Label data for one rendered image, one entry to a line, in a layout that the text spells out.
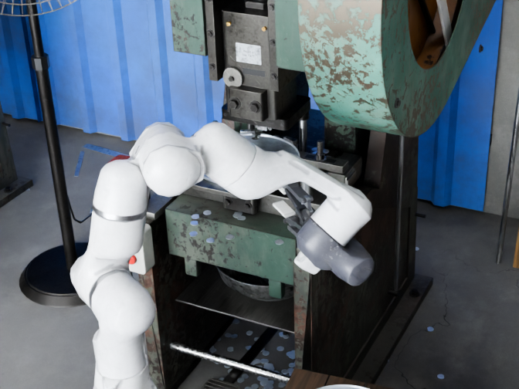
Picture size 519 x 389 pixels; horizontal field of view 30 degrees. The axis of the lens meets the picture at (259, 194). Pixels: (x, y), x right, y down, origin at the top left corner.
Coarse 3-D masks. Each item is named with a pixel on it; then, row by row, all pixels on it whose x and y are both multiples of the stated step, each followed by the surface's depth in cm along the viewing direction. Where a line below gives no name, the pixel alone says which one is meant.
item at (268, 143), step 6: (246, 138) 268; (264, 138) 267; (270, 138) 267; (276, 138) 267; (258, 144) 264; (264, 144) 264; (270, 144) 264; (276, 144) 264; (282, 144) 264; (288, 144) 263; (264, 150) 261; (270, 150) 261; (276, 150) 261; (288, 150) 261; (294, 150) 260; (204, 174) 250; (210, 180) 247
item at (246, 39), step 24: (240, 0) 250; (264, 0) 244; (240, 24) 243; (264, 24) 240; (240, 48) 246; (264, 48) 243; (240, 72) 249; (264, 72) 246; (240, 96) 250; (264, 96) 248; (288, 96) 255
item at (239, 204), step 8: (200, 184) 246; (208, 184) 246; (216, 184) 246; (216, 192) 244; (224, 192) 243; (224, 200) 260; (232, 200) 258; (240, 200) 257; (248, 200) 256; (256, 200) 256; (232, 208) 260; (240, 208) 259; (248, 208) 256; (256, 208) 257
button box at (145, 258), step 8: (144, 232) 257; (144, 240) 258; (144, 248) 259; (152, 248) 263; (136, 256) 260; (144, 256) 260; (152, 256) 263; (136, 264) 262; (144, 264) 261; (152, 264) 264; (144, 272) 262
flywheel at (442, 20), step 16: (416, 0) 232; (432, 0) 244; (448, 0) 249; (416, 16) 235; (432, 16) 247; (448, 16) 241; (416, 32) 237; (448, 32) 244; (416, 48) 240; (432, 48) 245; (432, 64) 242
